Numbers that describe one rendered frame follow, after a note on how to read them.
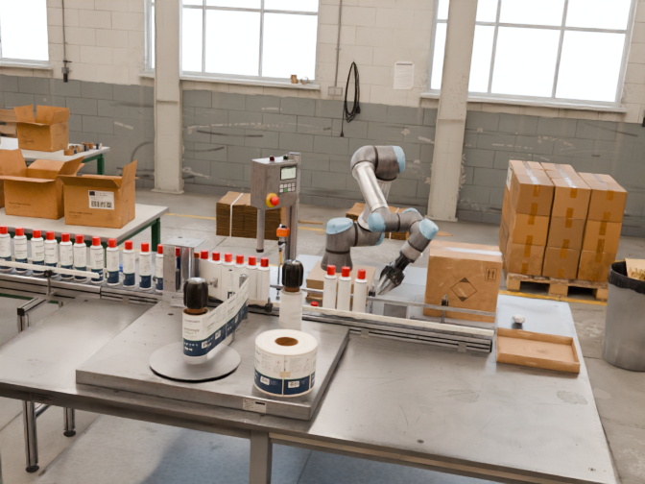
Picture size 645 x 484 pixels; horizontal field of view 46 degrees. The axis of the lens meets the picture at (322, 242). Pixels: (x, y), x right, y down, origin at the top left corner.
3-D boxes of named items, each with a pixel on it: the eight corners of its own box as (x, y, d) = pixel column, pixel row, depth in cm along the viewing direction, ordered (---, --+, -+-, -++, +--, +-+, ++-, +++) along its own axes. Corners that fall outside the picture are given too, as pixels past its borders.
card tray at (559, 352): (496, 361, 285) (497, 351, 284) (496, 335, 309) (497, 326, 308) (579, 374, 279) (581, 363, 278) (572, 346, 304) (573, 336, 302)
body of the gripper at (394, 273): (381, 277, 292) (398, 253, 288) (384, 270, 300) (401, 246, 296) (396, 288, 292) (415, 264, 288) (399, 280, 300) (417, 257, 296)
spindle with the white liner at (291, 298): (274, 339, 281) (277, 262, 272) (281, 330, 289) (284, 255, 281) (298, 342, 279) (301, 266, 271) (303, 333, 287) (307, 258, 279)
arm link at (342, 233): (322, 244, 353) (323, 216, 350) (348, 243, 357) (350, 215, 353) (329, 252, 342) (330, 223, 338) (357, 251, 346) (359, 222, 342)
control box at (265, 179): (249, 205, 309) (250, 159, 303) (281, 201, 320) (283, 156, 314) (265, 210, 301) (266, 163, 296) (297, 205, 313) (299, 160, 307)
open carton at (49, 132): (6, 150, 663) (3, 108, 652) (35, 143, 703) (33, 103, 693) (48, 155, 654) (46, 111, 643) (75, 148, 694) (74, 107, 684)
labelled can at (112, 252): (105, 285, 325) (104, 239, 319) (110, 281, 330) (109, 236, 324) (115, 286, 324) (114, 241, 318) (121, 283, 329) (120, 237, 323)
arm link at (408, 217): (394, 206, 298) (403, 220, 289) (419, 205, 301) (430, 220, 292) (390, 224, 302) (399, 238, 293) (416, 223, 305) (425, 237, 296)
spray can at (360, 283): (350, 319, 304) (354, 271, 298) (352, 314, 309) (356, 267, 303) (363, 321, 303) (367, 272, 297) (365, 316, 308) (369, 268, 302)
